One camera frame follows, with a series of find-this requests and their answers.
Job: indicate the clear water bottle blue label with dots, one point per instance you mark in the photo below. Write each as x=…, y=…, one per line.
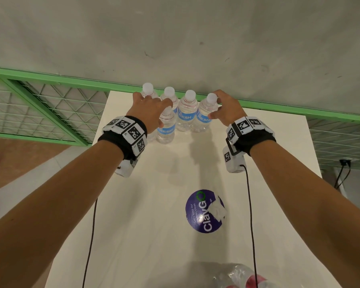
x=202, y=120
x=148, y=87
x=166, y=132
x=169, y=92
x=186, y=116

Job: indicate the person's left thumb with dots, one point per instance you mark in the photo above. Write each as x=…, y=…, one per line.
x=160, y=122

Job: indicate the wall power socket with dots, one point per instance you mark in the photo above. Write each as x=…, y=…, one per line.
x=345, y=161

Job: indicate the person's right forearm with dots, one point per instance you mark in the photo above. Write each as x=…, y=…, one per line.
x=312, y=212

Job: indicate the round purple sticker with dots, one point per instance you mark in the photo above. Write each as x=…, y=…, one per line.
x=198, y=212

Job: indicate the person's right thumb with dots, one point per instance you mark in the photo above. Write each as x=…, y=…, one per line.
x=213, y=115

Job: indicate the person's left forearm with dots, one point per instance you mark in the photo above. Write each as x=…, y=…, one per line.
x=54, y=212

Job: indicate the person's left hand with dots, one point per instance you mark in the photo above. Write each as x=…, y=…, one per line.
x=147, y=112

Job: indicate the black wristband with marker tiles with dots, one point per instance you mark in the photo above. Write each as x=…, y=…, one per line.
x=120, y=140
x=256, y=137

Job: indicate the person's right hand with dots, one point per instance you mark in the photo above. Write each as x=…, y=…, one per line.
x=231, y=110

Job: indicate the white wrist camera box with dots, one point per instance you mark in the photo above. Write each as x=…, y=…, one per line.
x=124, y=169
x=235, y=163

